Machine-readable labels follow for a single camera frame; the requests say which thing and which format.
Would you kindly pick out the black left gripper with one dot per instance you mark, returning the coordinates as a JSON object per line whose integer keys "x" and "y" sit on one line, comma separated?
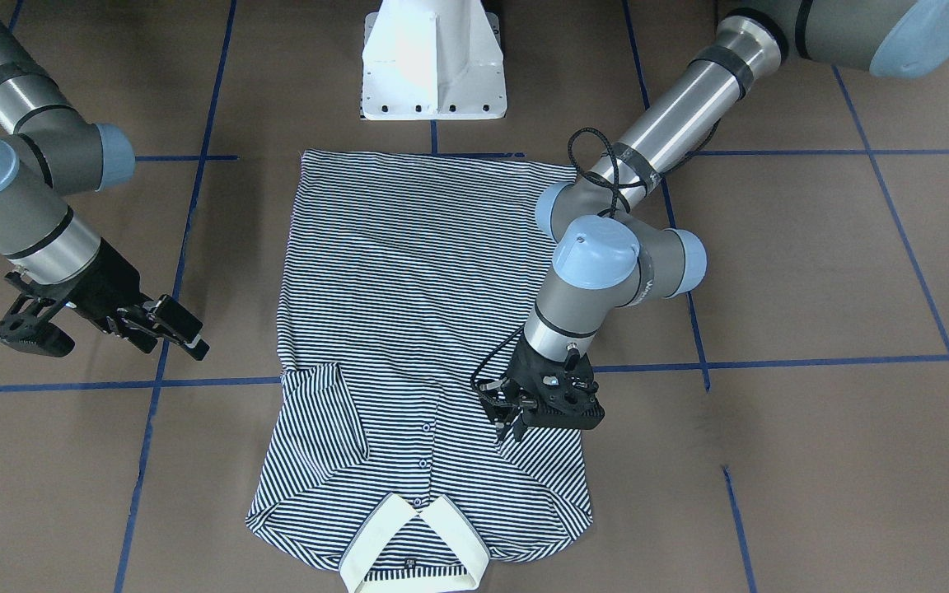
{"x": 524, "y": 368}

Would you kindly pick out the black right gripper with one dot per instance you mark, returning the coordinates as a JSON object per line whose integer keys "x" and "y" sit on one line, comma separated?
{"x": 106, "y": 285}

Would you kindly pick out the striped polo shirt cream collar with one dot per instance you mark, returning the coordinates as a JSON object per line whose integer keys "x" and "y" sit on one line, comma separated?
{"x": 401, "y": 273}

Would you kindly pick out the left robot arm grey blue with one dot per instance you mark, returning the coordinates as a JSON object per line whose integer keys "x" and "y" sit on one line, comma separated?
{"x": 605, "y": 258}

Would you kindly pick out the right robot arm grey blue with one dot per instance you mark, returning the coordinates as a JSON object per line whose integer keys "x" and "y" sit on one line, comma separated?
{"x": 49, "y": 151}

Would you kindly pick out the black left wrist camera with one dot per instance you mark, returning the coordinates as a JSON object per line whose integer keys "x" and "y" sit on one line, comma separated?
{"x": 567, "y": 401}

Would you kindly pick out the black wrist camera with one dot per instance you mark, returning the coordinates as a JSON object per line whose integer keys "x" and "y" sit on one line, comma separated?
{"x": 26, "y": 325}
{"x": 567, "y": 401}

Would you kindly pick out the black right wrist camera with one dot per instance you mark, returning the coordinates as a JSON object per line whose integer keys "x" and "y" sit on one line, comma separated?
{"x": 26, "y": 325}

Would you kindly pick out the white column pedestal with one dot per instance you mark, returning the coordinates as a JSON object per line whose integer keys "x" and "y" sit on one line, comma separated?
{"x": 432, "y": 60}

